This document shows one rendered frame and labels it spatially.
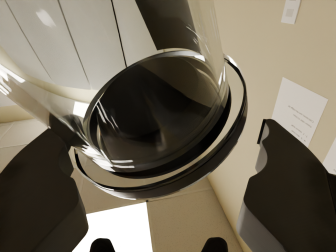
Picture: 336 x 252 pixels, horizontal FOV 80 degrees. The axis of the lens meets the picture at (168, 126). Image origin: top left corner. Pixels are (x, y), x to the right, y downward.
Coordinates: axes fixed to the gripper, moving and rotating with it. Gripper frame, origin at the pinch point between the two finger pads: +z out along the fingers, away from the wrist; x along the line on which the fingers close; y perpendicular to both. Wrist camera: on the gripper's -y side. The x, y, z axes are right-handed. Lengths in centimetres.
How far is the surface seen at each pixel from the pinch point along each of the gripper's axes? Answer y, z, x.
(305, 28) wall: 2, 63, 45
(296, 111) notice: 29, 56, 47
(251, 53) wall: 16, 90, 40
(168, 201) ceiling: 144, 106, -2
